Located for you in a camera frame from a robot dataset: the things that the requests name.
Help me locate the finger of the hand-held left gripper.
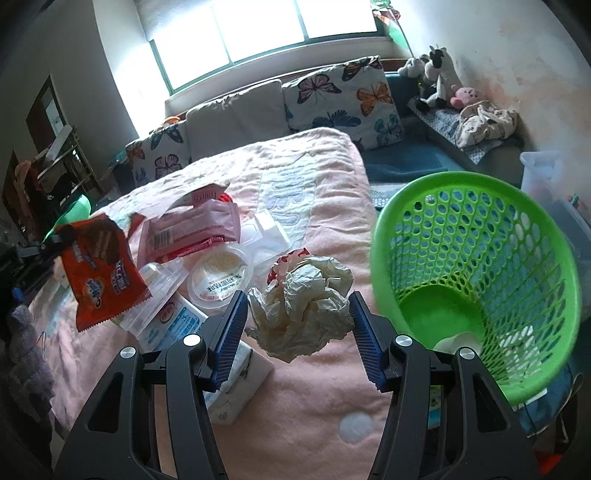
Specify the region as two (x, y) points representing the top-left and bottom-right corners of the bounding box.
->
(14, 225), (77, 261)

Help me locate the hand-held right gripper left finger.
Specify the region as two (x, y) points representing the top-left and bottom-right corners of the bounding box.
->
(54, 291), (250, 480)

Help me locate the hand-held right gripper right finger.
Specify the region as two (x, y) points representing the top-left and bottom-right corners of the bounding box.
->
(348, 291), (543, 480)

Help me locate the white and blue carton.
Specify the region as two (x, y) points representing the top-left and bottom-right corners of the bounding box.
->
(139, 295), (209, 354)

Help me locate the round clear plastic cup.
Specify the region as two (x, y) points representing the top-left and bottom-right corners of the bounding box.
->
(189, 244), (256, 315)

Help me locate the orange snack packet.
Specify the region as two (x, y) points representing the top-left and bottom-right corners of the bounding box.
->
(60, 213), (152, 332)

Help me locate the cream paper ball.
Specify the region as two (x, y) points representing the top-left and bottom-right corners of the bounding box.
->
(245, 256), (355, 363)

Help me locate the green plastic basket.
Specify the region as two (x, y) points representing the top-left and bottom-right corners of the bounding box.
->
(372, 171), (583, 407)

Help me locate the clear plastic bottle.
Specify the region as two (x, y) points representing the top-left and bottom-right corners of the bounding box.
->
(121, 258), (190, 334)

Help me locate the clear plastic tray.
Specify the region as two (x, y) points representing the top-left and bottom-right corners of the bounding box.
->
(238, 210), (293, 268)

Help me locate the pink snack packet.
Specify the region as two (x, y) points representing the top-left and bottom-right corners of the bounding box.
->
(139, 198), (242, 268)

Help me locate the green plastic object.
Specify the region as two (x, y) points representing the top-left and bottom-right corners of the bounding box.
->
(44, 194), (93, 243)

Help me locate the white carton box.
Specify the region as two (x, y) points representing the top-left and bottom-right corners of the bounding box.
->
(203, 342), (274, 425)

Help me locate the white cup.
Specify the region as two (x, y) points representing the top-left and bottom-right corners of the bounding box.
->
(433, 331), (485, 356)

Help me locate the metal shelf rack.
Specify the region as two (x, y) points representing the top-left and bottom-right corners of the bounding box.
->
(14, 124), (105, 217)

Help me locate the pink blanket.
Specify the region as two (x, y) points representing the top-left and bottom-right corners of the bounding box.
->
(30, 127), (393, 480)

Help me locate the red and white wrapper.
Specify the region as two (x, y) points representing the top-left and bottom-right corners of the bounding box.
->
(267, 247), (311, 283)

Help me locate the brown door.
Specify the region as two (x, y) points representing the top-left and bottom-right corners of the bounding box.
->
(25, 76), (65, 139)

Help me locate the small butterfly print pillow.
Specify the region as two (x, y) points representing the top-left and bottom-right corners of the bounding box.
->
(124, 122), (191, 188)

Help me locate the white torn wrapper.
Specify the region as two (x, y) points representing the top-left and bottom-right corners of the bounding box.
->
(161, 184), (232, 219)

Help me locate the grey cushion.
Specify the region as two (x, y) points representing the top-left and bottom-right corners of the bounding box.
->
(185, 79), (287, 160)

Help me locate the orange object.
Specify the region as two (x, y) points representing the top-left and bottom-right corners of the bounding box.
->
(538, 455), (561, 480)

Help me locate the clear plastic storage bin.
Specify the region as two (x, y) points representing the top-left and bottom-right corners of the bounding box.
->
(519, 150), (591, 320)

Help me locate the grey patterned mat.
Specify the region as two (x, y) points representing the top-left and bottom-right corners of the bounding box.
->
(406, 96), (505, 163)

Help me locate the large butterfly print pillow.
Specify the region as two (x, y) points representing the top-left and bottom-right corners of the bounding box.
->
(281, 55), (405, 149)

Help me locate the cream crumpled cloth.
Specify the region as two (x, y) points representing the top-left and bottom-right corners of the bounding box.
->
(455, 102), (519, 148)

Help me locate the pink plush toy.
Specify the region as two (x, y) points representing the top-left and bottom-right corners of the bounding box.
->
(450, 85), (479, 110)

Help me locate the black and white cow plush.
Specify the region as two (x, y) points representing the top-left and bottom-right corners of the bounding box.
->
(416, 45), (459, 112)

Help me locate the grey plush toy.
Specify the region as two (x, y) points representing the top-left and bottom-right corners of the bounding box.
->
(398, 56), (426, 80)

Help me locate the window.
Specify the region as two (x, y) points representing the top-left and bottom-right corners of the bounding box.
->
(136, 0), (393, 93)

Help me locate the green artificial plant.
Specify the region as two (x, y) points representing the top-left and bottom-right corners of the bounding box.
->
(372, 0), (414, 58)

